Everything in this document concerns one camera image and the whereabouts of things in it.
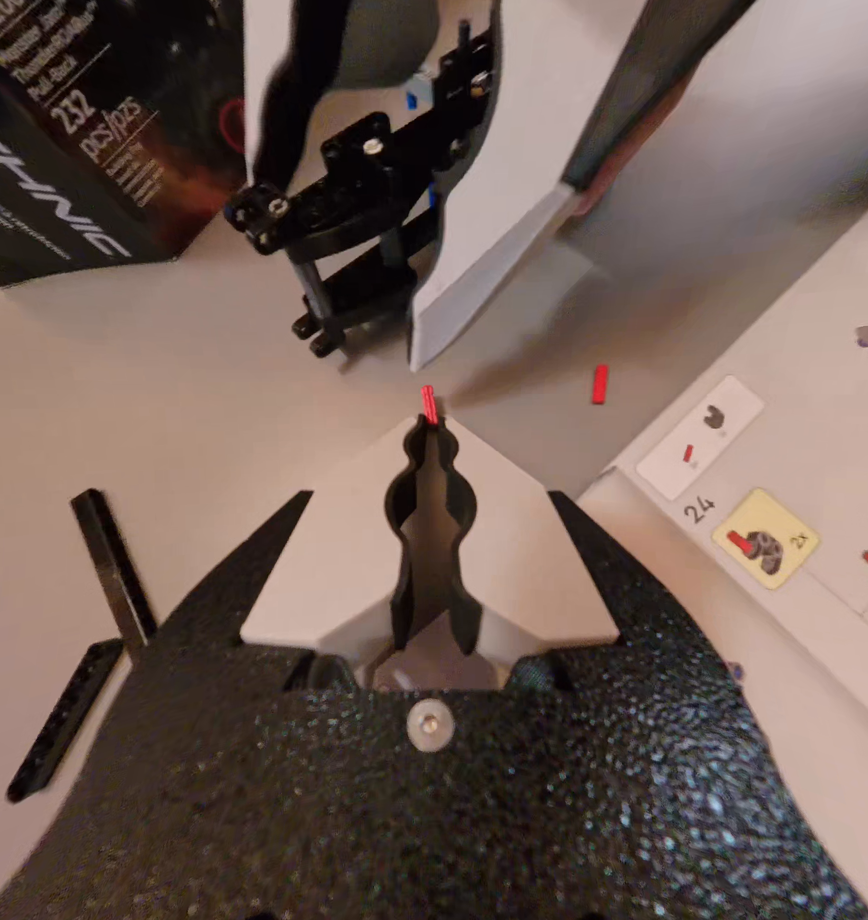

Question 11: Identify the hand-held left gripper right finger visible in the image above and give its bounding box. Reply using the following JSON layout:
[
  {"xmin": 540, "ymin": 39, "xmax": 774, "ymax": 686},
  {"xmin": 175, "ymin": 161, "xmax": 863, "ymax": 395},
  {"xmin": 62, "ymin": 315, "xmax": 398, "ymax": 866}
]
[{"xmin": 437, "ymin": 415, "xmax": 619, "ymax": 656}]

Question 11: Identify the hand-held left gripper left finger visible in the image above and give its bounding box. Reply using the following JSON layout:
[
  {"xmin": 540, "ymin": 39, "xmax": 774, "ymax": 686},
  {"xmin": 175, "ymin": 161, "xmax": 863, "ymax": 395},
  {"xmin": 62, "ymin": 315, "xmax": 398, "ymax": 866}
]
[{"xmin": 240, "ymin": 415, "xmax": 430, "ymax": 651}]

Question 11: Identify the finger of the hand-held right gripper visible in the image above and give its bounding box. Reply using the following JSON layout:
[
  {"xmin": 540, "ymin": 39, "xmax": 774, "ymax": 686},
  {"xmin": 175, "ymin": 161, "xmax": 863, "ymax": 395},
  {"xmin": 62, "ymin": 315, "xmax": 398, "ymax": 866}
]
[
  {"xmin": 407, "ymin": 0, "xmax": 652, "ymax": 372},
  {"xmin": 243, "ymin": 0, "xmax": 357, "ymax": 194}
]

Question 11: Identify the black toy brick assembly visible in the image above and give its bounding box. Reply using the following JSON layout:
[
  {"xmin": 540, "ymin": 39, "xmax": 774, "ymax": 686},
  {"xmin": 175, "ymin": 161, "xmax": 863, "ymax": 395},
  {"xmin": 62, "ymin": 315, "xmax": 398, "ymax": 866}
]
[{"xmin": 224, "ymin": 22, "xmax": 497, "ymax": 359}]

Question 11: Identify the person's right hand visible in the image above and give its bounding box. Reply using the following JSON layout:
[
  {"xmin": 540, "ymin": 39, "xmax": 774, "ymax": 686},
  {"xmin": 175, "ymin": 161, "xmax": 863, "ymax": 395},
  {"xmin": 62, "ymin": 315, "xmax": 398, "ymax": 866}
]
[{"xmin": 579, "ymin": 79, "xmax": 695, "ymax": 217}]

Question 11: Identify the black toy set box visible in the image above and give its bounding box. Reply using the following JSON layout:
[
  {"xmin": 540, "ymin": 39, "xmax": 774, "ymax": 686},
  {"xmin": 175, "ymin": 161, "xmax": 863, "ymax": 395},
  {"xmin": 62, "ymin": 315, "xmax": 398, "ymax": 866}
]
[{"xmin": 0, "ymin": 0, "xmax": 249, "ymax": 290}]

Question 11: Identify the black toy beam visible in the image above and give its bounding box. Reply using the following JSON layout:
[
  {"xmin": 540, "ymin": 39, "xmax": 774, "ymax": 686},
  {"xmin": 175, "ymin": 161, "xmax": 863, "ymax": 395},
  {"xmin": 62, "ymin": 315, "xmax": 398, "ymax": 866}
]
[{"xmin": 5, "ymin": 637, "xmax": 126, "ymax": 805}]

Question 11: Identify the open instruction booklet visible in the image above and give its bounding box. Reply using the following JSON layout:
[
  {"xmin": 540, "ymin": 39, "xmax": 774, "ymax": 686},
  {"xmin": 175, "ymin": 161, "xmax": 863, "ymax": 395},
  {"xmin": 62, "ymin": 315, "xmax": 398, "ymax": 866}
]
[{"xmin": 576, "ymin": 194, "xmax": 868, "ymax": 920}]

